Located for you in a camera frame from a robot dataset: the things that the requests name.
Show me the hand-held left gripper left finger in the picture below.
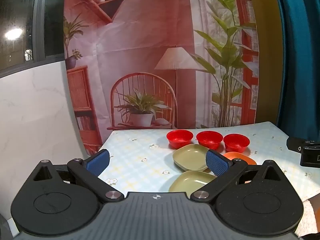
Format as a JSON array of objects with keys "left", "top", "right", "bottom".
[{"left": 24, "top": 149, "right": 125, "bottom": 203}]

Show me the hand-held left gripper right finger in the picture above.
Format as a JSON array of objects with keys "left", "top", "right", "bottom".
[{"left": 190, "top": 149, "right": 293, "bottom": 203}]

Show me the red plastic bowl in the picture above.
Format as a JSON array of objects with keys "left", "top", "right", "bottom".
[
  {"left": 166, "top": 129, "right": 194, "bottom": 150},
  {"left": 196, "top": 131, "right": 223, "bottom": 151},
  {"left": 223, "top": 134, "right": 250, "bottom": 153}
]

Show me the green square plate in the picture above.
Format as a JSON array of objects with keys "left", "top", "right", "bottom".
[
  {"left": 169, "top": 170, "right": 217, "bottom": 193},
  {"left": 172, "top": 144, "right": 209, "bottom": 172}
]

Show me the orange square plate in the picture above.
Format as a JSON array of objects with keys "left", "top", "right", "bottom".
[{"left": 222, "top": 152, "right": 257, "bottom": 183}]

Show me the floral checked tablecloth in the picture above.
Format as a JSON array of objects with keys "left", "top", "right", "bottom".
[{"left": 96, "top": 121, "right": 320, "bottom": 203}]

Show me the white textured cloth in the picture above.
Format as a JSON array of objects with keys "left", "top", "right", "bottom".
[{"left": 299, "top": 197, "right": 320, "bottom": 237}]

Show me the blue curtain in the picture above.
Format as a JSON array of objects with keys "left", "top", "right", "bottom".
[{"left": 272, "top": 0, "right": 320, "bottom": 140}]

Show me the printed room scene backdrop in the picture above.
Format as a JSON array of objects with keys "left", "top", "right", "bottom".
[{"left": 63, "top": 0, "right": 259, "bottom": 155}]

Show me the dark glass window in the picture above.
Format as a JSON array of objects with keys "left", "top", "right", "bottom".
[{"left": 0, "top": 0, "right": 67, "bottom": 78}]

